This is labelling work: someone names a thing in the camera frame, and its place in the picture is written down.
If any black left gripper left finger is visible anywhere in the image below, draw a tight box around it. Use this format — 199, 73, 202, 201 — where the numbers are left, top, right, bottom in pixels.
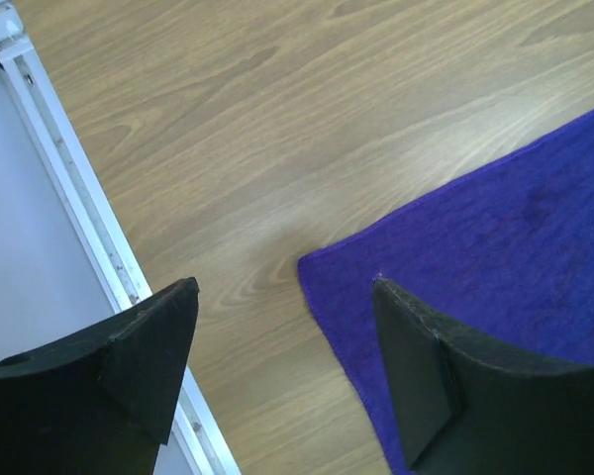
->
0, 277, 199, 474

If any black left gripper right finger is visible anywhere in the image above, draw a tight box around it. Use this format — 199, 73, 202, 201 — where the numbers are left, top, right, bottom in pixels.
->
372, 278, 594, 474

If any purple towel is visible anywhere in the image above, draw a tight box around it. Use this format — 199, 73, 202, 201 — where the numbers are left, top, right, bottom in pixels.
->
297, 110, 594, 474

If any aluminium table edge rail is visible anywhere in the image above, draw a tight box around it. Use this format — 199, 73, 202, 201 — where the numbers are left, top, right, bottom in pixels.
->
0, 1, 239, 474

